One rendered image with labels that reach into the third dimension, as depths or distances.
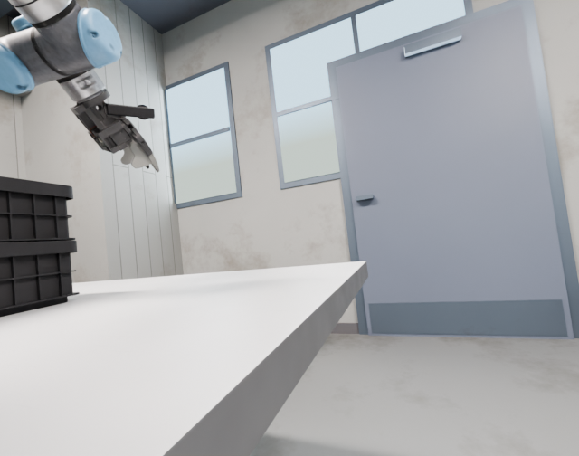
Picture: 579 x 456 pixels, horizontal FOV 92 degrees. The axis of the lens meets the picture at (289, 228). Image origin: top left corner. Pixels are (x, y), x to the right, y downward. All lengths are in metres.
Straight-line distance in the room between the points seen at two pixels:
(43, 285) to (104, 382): 0.48
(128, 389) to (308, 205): 2.22
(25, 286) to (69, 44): 0.41
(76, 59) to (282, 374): 0.57
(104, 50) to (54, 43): 0.07
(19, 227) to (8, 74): 0.25
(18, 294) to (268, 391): 0.54
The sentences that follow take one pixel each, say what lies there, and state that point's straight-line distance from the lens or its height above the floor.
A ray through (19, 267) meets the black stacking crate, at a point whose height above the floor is 0.78.
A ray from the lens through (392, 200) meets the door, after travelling 2.19.
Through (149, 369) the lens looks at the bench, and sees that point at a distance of 0.21.
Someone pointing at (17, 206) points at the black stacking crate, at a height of 0.88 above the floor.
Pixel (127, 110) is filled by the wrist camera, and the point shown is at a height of 1.13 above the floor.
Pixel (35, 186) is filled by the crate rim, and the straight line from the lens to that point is 0.69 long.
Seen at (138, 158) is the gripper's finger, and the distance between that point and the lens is 0.82.
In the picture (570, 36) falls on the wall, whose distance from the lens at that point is 2.71.
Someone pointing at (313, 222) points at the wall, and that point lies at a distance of 2.33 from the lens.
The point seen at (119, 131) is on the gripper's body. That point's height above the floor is 1.07.
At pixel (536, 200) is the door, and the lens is 2.33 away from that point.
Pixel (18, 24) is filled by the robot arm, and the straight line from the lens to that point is 0.79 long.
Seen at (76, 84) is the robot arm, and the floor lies 1.14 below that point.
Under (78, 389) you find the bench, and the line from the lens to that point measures 0.22.
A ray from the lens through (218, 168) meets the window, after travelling 2.79.
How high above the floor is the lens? 0.77
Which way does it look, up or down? 3 degrees up
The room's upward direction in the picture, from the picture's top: 6 degrees counter-clockwise
